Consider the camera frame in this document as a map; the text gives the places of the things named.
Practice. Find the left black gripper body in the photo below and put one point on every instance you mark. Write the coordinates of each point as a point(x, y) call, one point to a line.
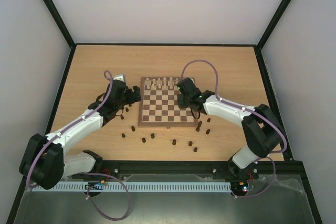
point(132, 99)

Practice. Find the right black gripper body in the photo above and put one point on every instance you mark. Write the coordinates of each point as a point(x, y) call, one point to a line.
point(182, 100)

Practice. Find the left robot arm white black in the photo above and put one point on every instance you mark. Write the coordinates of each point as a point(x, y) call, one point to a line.
point(45, 161)

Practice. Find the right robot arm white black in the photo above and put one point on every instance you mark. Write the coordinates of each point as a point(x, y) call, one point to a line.
point(261, 129)

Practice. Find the wooden chess board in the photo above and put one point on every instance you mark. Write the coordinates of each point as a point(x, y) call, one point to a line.
point(159, 108)

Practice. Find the tall dark piece by board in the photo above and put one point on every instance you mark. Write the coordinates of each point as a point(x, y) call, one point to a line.
point(198, 126)

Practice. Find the white chess piece row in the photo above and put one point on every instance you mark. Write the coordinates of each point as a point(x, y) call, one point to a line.
point(160, 83)

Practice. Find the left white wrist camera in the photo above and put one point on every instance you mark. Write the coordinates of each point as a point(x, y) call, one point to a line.
point(120, 77)

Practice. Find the grey slotted cable duct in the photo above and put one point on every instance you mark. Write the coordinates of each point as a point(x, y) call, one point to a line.
point(144, 187)

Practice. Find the black aluminium frame rail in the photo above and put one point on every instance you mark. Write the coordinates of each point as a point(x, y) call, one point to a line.
point(218, 170)

